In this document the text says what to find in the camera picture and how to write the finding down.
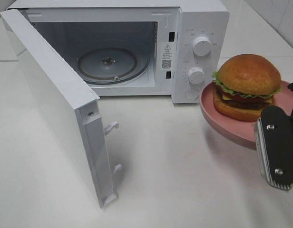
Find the upper white power knob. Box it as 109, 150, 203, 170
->
192, 34, 211, 57

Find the white microwave oven body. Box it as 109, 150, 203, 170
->
5, 0, 229, 104

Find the pink round plate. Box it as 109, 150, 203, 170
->
200, 81, 293, 150

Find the glass microwave turntable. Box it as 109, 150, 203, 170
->
78, 47, 150, 85

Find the toy hamburger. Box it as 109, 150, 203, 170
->
213, 54, 282, 122

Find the round white door release button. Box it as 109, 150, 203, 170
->
185, 89, 199, 100

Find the white timer knob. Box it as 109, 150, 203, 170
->
188, 67, 205, 85

